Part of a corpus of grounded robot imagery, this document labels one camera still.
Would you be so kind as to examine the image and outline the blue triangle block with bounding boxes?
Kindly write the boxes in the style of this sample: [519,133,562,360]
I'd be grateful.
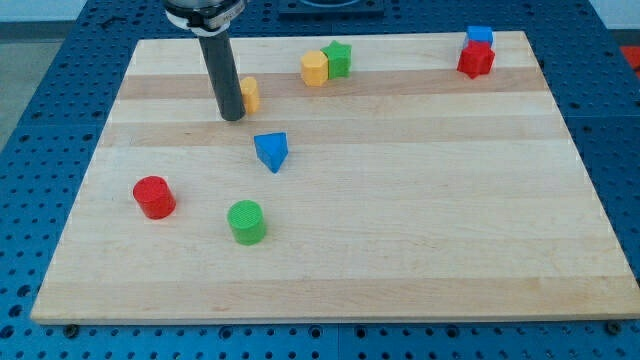
[254,132,288,173]

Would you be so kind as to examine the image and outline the red cylinder block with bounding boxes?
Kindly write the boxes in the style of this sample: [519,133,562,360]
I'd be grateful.
[132,176,176,220]

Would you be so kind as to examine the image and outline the yellow heart block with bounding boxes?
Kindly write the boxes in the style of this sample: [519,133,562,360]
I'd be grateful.
[240,76,261,114]

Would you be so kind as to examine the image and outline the blue cube block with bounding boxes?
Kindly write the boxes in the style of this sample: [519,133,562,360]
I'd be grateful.
[463,25,494,48]

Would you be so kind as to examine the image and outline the green star block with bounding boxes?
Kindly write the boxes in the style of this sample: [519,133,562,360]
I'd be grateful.
[321,40,352,79]

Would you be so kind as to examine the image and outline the yellow hexagon block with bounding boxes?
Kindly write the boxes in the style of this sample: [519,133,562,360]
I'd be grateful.
[300,50,329,87]

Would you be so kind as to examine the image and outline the green cylinder block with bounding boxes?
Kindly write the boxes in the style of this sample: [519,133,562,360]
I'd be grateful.
[227,200,266,246]

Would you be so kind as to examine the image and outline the light wooden board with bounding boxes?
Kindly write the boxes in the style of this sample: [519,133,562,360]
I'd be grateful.
[31,31,639,325]

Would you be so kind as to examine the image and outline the red star block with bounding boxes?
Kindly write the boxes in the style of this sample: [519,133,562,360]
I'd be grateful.
[457,40,495,79]

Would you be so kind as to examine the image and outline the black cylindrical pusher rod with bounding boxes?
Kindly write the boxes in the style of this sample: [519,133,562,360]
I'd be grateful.
[198,31,246,121]

